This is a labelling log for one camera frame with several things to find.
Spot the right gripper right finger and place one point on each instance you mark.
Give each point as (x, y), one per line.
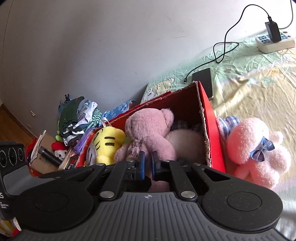
(173, 173)

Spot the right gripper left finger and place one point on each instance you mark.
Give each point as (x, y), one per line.
(129, 172)

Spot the white bunny plush toy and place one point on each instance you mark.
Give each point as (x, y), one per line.
(188, 142)

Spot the yellow tiger plush toy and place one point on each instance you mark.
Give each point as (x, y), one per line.
(104, 144)

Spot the mauve bear plush toy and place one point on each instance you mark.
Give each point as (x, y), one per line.
(147, 130)

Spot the pink bunny plush toy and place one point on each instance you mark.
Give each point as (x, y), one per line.
(256, 150)

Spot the green plush toy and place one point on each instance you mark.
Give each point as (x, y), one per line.
(127, 140)

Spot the cardboard box with clutter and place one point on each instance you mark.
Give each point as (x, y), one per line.
(38, 165)

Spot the black flashlight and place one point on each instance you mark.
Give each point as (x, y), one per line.
(49, 156)

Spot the purple plastic package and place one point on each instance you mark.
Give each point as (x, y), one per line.
(79, 146)

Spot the blue floral towel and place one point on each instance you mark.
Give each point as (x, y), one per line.
(111, 114)

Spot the red cardboard box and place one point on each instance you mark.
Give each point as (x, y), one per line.
(189, 104)

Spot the pile of folded clothes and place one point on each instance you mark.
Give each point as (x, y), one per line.
(76, 117)

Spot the black smartphone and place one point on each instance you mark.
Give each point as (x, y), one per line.
(204, 76)

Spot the green yellow bed sheet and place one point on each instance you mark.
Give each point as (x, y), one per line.
(247, 83)

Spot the white power strip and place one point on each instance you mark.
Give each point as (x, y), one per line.
(266, 45)

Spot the black power adapter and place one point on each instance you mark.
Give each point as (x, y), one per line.
(273, 30)

